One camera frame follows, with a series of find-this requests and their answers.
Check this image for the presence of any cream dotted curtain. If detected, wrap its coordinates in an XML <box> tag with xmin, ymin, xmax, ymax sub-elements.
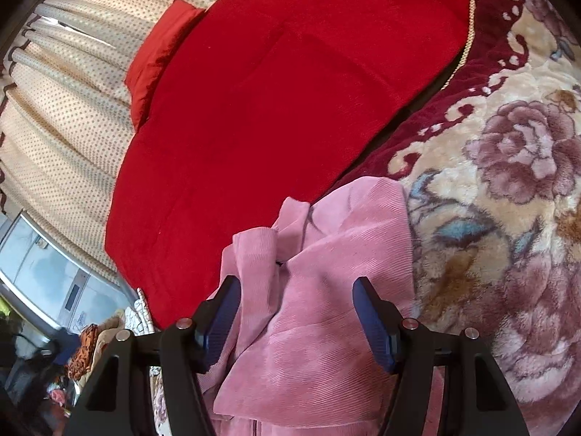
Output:
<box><xmin>0</xmin><ymin>0</ymin><xmax>255</xmax><ymax>291</ymax></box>

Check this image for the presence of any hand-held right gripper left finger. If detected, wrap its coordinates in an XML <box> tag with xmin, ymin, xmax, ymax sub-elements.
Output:
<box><xmin>64</xmin><ymin>275</ymin><xmax>243</xmax><ymax>436</ymax></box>

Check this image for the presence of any white grey patterned cloth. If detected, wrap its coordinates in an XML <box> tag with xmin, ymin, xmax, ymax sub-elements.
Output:
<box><xmin>123</xmin><ymin>288</ymin><xmax>157</xmax><ymax>334</ymax></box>

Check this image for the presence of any pink corduroy garment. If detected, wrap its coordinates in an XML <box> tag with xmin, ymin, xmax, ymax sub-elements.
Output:
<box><xmin>197</xmin><ymin>177</ymin><xmax>448</xmax><ymax>436</ymax></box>

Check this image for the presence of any red fleece blanket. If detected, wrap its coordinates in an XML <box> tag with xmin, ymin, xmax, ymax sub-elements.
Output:
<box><xmin>104</xmin><ymin>0</ymin><xmax>475</xmax><ymax>330</ymax></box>

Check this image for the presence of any floral plush blanket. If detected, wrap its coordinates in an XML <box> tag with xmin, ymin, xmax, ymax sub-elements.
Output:
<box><xmin>136</xmin><ymin>0</ymin><xmax>581</xmax><ymax>436</ymax></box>

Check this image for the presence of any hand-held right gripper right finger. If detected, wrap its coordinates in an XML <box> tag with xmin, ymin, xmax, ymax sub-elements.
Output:
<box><xmin>352</xmin><ymin>276</ymin><xmax>530</xmax><ymax>436</ymax></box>

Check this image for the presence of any aluminium framed window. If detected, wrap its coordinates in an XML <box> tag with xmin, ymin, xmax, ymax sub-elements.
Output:
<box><xmin>0</xmin><ymin>211</ymin><xmax>130</xmax><ymax>330</ymax></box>

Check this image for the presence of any red pillow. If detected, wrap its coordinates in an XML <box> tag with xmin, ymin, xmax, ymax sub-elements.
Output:
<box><xmin>124</xmin><ymin>0</ymin><xmax>207</xmax><ymax>130</ymax></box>

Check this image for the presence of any orange patterned cloth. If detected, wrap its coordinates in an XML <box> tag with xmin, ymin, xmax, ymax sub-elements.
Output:
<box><xmin>67</xmin><ymin>322</ymin><xmax>101</xmax><ymax>380</ymax></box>

